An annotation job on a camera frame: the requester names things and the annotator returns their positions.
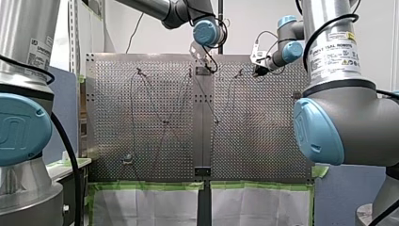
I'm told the black cabinet with pale top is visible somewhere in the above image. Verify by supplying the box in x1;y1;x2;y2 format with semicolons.
46;156;93;226

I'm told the slotted white metal rail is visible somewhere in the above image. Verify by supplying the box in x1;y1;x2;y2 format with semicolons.
68;0;81;76

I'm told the thin black wall cable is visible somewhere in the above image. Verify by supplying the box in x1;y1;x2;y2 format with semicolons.
125;12;145;55

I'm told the black upright pole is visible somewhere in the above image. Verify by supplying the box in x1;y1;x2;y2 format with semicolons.
217;0;225;56

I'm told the grey board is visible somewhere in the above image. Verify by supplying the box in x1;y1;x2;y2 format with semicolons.
313;163;388;226

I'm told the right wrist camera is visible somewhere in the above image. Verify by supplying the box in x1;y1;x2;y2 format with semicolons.
249;42;268;68

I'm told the blue cable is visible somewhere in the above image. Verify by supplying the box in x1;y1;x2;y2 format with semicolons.
122;67;262;181

